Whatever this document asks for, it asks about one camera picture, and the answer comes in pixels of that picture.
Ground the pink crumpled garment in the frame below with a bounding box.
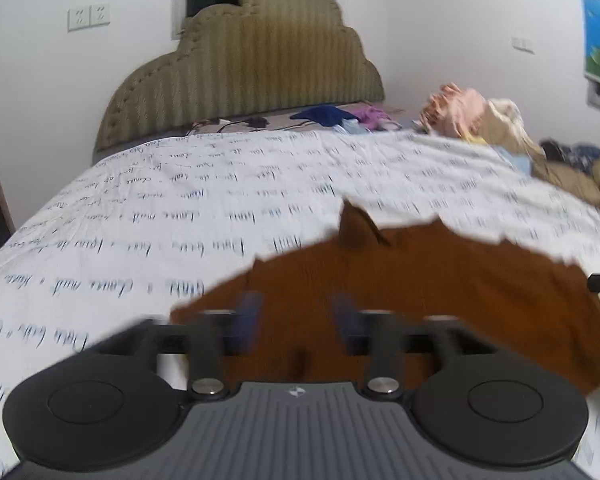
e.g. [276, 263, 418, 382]
[419, 84, 486, 143]

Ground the white double wall socket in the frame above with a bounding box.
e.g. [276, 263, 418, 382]
[68, 3, 110, 32]

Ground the white wall switch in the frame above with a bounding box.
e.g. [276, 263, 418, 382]
[512, 37, 535, 54]

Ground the white script-print bed sheet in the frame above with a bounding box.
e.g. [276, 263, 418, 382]
[0, 130, 600, 477]

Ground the navy blue garment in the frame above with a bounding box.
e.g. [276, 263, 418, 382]
[290, 105, 357, 127]

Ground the brown knit sweater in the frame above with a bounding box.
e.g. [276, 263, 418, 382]
[171, 204, 600, 393]

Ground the light blue garment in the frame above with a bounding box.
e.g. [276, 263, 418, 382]
[493, 146, 532, 177]

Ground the beige tan jacket pile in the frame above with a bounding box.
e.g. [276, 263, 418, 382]
[478, 99, 600, 210]

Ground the olive striped padded headboard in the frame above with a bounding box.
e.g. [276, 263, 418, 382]
[94, 0, 385, 156]

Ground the purple garment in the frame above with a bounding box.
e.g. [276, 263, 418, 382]
[351, 105, 392, 131]

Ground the dark floral garment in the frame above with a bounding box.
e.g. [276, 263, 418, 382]
[540, 139, 600, 176]

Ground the black cable on bed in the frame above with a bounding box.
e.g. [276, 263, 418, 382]
[185, 115, 271, 137]

